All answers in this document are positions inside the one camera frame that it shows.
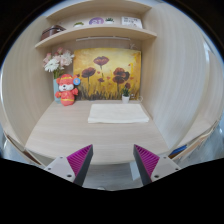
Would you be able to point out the red plush toy figure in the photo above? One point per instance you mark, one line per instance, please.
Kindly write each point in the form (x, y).
(67, 90)

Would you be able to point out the pink white flower bouquet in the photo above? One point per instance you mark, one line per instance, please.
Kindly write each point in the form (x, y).
(57, 62)

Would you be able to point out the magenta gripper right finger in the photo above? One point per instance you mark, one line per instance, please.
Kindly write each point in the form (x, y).
(151, 166)

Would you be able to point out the under-shelf light bar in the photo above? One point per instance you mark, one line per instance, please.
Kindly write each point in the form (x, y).
(102, 38)

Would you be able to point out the small potted green plant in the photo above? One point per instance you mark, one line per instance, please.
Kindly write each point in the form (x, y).
(126, 93)

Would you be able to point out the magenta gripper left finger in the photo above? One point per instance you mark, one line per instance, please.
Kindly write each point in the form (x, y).
(73, 167)

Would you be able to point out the light blue vase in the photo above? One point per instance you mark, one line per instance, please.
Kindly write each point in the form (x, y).
(56, 89)

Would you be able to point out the small green white bowl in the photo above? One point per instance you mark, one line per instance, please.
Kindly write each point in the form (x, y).
(77, 24)

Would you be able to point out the wooden wall shelf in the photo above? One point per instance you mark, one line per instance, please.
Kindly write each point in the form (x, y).
(96, 31)

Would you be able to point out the cream folded towel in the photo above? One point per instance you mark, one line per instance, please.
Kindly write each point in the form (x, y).
(117, 114)

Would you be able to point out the poppy flower painting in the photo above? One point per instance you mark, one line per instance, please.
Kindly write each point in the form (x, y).
(105, 72)

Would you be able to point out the small shelf succulent pot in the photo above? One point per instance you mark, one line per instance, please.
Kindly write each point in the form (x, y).
(109, 20)

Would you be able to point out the purple round clock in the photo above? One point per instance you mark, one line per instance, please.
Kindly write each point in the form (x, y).
(96, 21)

